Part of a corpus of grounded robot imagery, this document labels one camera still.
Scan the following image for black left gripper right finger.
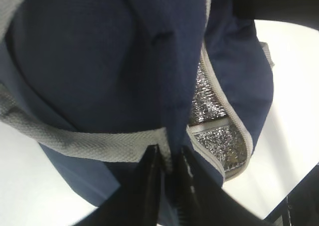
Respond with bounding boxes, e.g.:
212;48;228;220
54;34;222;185
175;147;264;226

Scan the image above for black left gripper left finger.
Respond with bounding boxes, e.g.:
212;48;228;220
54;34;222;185
82;145;161;226

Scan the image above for navy blue lunch bag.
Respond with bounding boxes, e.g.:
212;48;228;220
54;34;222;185
0;0;273;226

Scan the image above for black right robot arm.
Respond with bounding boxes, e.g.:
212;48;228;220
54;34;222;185
233;0;319;30

